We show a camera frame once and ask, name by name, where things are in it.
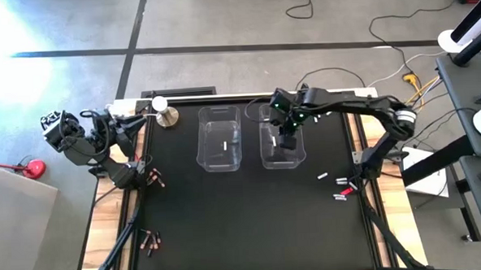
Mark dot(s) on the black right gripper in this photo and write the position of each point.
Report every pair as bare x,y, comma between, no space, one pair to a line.
304,105

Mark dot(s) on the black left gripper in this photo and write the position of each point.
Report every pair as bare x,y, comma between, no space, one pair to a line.
116,134

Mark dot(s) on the clear plastic bin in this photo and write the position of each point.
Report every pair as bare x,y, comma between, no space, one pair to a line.
219,162
274,161

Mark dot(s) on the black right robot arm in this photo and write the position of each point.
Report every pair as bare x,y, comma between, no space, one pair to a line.
353,103

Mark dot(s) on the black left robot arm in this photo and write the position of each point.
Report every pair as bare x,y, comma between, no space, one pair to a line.
74,150

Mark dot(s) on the silver round weight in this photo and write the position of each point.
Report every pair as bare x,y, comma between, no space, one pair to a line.
167,117

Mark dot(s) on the red tag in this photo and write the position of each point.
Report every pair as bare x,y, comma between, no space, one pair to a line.
347,191

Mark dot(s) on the dark table mat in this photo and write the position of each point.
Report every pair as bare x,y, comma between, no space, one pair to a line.
211,201

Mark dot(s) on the red round base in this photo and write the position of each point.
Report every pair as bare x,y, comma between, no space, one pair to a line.
34,168

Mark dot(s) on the black diagonal strut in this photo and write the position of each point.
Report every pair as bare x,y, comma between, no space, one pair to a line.
391,238
121,242

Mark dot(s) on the white box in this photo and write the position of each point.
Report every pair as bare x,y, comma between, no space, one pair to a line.
427,181

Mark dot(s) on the black support beam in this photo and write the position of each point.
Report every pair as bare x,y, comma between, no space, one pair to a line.
437,161

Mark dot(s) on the grey board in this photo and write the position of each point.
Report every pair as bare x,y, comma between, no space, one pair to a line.
17,234

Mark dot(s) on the black metal table frame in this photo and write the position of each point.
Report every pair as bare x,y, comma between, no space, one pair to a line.
222,99

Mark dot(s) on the black stand post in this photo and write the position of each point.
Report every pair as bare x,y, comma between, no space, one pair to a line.
474,48

